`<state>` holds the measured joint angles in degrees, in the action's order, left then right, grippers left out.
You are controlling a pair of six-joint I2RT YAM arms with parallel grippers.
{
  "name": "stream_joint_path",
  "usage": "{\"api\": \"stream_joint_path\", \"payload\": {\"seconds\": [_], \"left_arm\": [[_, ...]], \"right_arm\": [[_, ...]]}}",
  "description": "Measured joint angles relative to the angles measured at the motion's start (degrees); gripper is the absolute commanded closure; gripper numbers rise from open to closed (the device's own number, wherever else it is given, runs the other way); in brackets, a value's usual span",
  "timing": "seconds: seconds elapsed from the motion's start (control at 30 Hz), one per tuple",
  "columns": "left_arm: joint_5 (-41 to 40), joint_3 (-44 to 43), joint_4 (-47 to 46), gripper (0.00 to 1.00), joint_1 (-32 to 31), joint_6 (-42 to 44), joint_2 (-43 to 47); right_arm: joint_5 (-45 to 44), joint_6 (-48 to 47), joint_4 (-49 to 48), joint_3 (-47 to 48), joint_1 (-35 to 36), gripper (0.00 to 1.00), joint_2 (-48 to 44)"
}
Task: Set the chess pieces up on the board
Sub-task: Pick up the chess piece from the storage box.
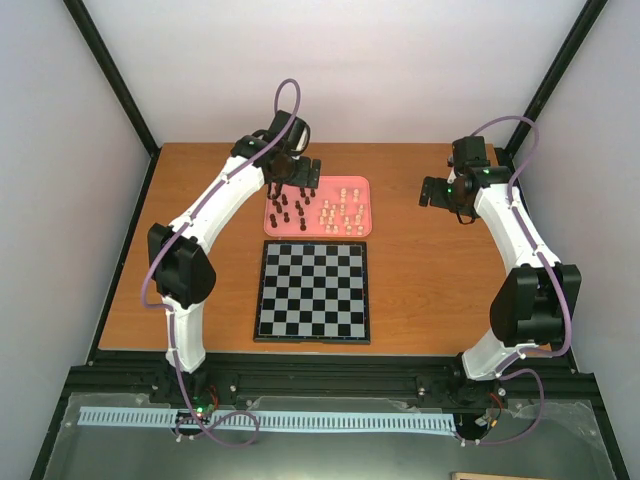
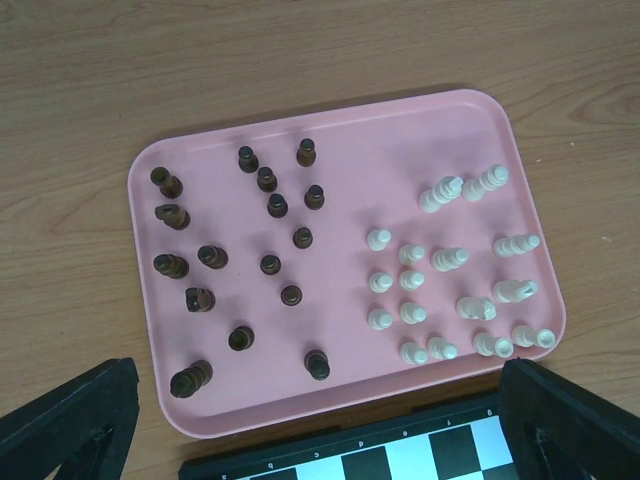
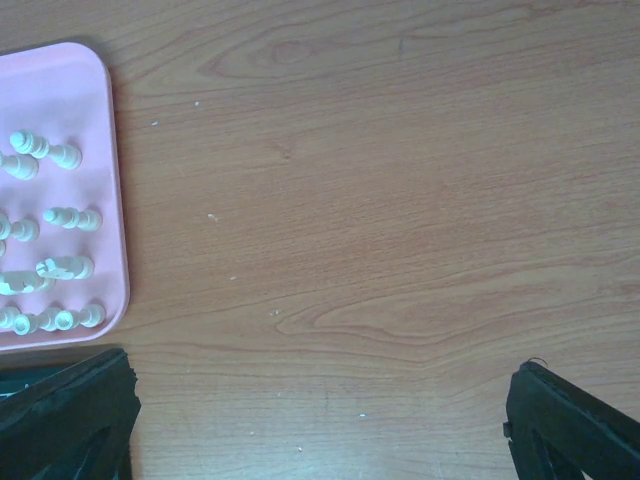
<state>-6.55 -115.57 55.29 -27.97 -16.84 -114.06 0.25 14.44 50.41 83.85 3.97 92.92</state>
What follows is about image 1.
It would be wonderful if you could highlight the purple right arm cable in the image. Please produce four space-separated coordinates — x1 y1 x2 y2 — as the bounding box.
452 115 574 447

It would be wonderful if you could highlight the light blue cable duct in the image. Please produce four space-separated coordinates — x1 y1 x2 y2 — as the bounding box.
77 406 456 436

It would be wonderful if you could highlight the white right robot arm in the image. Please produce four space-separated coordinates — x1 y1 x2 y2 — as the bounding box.
419 166 582 381

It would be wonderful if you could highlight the pink plastic tray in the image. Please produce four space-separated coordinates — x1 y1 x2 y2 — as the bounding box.
264 176 373 238

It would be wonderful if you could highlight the black white chess board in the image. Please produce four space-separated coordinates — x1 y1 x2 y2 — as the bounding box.
253 240 371 345

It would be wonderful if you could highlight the black aluminium frame base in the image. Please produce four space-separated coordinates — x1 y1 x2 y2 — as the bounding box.
31 350 629 479

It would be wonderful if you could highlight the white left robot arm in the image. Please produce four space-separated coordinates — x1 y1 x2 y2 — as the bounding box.
141 135 321 403

